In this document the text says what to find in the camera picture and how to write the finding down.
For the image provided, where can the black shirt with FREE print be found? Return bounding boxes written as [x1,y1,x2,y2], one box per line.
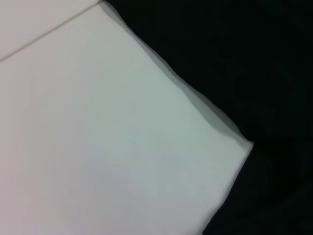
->
[104,0,313,235]

